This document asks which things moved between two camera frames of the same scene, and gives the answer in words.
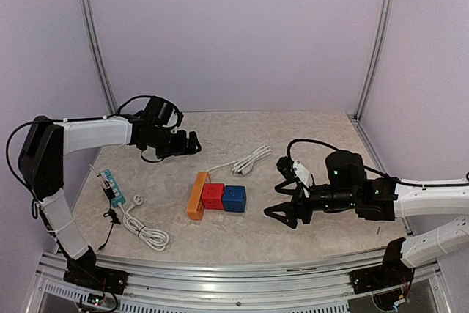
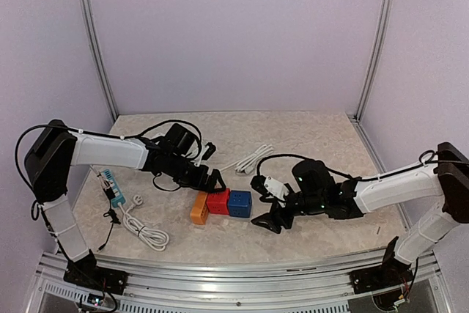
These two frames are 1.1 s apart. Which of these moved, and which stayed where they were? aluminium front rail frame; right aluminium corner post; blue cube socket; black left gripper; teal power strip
Moved: blue cube socket; black left gripper
Stayed: aluminium front rail frame; right aluminium corner post; teal power strip
